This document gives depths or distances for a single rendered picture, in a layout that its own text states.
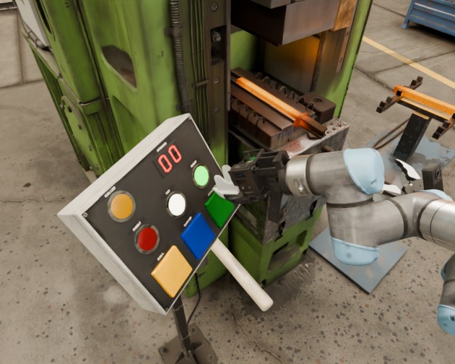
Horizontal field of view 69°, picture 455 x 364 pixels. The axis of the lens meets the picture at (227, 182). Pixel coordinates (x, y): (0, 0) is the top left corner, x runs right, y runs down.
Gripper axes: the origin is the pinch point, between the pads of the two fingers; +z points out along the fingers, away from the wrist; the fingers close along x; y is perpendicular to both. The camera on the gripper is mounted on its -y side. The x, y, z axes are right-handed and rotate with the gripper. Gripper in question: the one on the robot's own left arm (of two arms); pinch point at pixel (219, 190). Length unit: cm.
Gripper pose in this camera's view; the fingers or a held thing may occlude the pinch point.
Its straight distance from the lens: 76.3
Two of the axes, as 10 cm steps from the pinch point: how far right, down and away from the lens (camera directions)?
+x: -4.7, 6.2, -6.2
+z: -7.6, 0.6, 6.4
